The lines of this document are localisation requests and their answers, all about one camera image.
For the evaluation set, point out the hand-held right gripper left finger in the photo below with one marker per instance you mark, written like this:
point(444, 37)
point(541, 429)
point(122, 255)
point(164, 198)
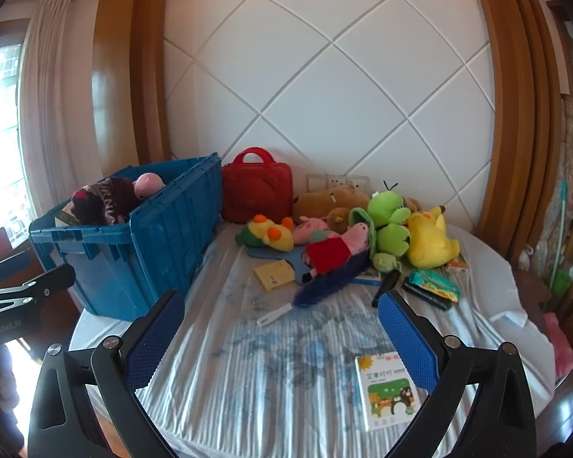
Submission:
point(155, 343)

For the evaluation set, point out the pink pig plush red dress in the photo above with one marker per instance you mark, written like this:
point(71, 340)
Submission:
point(327, 253)

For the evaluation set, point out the green snack packet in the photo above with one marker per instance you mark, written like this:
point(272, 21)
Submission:
point(434, 284)

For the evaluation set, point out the light blue flat plastic piece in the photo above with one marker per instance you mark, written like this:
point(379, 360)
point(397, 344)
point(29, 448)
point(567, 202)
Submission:
point(296, 262)

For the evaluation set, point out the blue thin book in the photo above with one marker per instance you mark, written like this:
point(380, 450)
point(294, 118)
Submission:
point(368, 276)

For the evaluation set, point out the white curtain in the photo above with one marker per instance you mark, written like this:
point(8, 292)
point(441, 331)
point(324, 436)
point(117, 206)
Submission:
point(43, 105)

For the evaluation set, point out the small orange white box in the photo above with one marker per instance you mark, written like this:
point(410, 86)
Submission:
point(458, 265)

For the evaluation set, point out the brown dog plush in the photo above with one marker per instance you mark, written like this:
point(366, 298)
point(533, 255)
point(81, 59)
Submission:
point(413, 204)

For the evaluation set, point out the green plush with black antennae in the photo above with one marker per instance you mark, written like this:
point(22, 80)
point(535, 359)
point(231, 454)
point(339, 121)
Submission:
point(387, 238)

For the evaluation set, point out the white green picture book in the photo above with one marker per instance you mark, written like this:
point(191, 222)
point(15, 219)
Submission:
point(382, 391)

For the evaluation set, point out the black remote control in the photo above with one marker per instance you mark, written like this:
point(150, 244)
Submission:
point(387, 288)

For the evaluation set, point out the yellow mouse plush toy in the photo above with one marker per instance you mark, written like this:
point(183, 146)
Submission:
point(427, 243)

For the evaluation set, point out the small brown plush toy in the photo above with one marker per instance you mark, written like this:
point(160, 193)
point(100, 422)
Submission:
point(336, 219)

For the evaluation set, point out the dark blue furry tail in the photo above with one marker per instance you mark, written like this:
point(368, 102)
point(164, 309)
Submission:
point(320, 288)

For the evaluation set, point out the yellow note pad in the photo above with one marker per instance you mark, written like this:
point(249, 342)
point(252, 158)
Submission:
point(274, 275)

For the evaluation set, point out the white blue printed tablecloth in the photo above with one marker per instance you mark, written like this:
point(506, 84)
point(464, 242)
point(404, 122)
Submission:
point(267, 381)

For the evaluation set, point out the small white plastic tool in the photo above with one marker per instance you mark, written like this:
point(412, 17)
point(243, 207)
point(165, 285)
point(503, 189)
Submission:
point(272, 317)

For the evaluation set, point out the pink pig plush green dress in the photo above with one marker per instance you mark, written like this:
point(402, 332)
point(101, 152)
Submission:
point(310, 229)

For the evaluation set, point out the pink plush toy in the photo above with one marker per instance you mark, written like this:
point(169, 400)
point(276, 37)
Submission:
point(148, 183)

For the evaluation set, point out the large brown capybara plush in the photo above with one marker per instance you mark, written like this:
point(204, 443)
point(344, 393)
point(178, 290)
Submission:
point(315, 203)

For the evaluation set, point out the black flat case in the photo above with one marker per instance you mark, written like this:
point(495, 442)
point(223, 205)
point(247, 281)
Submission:
point(427, 298)

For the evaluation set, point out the red plastic carry case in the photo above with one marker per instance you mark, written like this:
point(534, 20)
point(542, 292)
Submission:
point(258, 191)

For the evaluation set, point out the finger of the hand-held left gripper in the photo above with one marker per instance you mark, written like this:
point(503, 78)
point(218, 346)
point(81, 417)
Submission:
point(9, 269)
point(52, 280)

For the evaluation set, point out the white wall switch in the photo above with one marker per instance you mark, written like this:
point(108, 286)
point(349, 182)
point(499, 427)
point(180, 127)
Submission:
point(316, 182)

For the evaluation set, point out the pink cloth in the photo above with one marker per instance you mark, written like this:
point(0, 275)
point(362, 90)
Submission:
point(561, 343)

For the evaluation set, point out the white wall socket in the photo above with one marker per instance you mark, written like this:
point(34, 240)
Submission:
point(336, 182)
point(359, 183)

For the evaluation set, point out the green plastic container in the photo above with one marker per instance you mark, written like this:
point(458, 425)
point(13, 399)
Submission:
point(561, 279)

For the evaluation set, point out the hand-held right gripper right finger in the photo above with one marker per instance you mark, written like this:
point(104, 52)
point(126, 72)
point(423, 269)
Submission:
point(406, 338)

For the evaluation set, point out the blue plastic crate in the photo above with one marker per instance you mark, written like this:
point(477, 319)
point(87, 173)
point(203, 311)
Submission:
point(172, 229)

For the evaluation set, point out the small green one-eyed monster plush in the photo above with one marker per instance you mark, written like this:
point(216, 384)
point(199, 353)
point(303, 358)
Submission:
point(384, 261)

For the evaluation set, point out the green fabric flap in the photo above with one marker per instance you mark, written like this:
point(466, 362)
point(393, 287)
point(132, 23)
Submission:
point(363, 214)

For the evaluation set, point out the yellow green duck plush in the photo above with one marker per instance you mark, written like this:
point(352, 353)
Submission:
point(267, 233)

